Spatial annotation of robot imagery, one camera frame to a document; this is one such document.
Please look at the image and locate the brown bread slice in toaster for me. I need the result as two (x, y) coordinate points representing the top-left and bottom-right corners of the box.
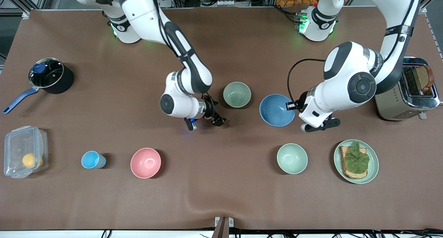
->
(415, 64), (434, 93)

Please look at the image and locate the black pot with blue handle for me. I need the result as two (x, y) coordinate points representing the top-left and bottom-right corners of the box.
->
(3, 57), (74, 114)

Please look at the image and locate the yellow lemon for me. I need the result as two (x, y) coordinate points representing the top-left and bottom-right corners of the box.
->
(22, 153), (44, 169)

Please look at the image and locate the blue bowl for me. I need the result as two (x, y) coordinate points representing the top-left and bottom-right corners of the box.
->
(260, 94), (296, 127)

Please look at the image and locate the pale green plate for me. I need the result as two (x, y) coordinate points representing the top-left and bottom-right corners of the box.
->
(334, 139), (379, 184)

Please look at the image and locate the green lettuce leaf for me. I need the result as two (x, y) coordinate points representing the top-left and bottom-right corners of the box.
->
(344, 141), (370, 174)

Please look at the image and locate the white power strip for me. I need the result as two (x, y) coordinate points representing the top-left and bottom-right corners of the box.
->
(217, 0), (251, 7)

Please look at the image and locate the glass lid with blue knob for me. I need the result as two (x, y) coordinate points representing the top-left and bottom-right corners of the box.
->
(28, 58), (65, 88)

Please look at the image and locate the pink bowl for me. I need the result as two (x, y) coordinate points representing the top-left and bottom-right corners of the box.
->
(130, 148), (162, 179)

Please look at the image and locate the pale green bowl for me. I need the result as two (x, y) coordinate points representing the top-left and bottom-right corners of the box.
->
(223, 82), (252, 109)
(277, 143), (308, 175)

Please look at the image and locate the clear plastic lidded container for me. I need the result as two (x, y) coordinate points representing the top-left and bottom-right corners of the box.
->
(4, 126), (49, 179)

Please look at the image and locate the brown table cover sheet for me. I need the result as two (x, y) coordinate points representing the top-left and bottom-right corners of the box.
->
(0, 9), (443, 231)

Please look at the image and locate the toasted bread slice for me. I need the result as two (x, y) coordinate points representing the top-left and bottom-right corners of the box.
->
(340, 146), (368, 180)

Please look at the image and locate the light blue cup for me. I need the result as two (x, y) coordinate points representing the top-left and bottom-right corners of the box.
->
(81, 151), (107, 169)

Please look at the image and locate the metal table edge bracket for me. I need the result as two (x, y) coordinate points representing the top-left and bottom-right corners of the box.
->
(215, 216), (234, 229)

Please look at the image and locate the beige chrome toaster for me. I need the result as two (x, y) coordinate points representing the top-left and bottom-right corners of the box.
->
(374, 57), (441, 121)

